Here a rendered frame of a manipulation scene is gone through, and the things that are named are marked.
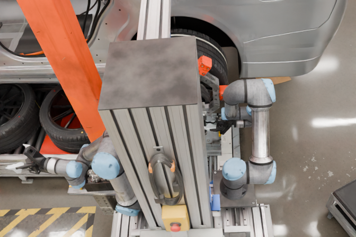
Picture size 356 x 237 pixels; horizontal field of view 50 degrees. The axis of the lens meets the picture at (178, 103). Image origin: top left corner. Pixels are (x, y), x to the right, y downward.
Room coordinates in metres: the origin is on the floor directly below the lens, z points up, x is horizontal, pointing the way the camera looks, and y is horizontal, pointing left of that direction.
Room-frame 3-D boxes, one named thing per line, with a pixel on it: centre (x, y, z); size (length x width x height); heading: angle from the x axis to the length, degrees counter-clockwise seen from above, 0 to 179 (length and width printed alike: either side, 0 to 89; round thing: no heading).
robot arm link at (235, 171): (0.93, -0.23, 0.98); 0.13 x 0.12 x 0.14; 80
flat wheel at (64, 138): (2.01, 0.77, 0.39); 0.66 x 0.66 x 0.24
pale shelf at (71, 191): (1.31, 0.62, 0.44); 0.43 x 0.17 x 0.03; 79
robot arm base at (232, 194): (0.93, -0.22, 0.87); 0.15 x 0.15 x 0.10
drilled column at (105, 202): (1.32, 0.65, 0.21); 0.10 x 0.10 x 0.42; 79
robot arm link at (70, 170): (0.97, 0.56, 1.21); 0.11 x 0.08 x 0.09; 67
